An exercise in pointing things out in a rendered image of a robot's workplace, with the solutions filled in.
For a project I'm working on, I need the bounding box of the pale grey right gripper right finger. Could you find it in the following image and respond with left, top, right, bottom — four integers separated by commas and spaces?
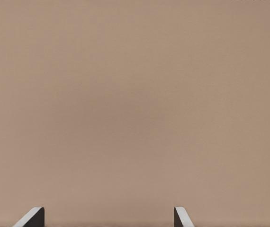
174, 206, 195, 227

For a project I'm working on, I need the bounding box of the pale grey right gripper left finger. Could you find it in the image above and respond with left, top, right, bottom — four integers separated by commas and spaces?
12, 206, 45, 227

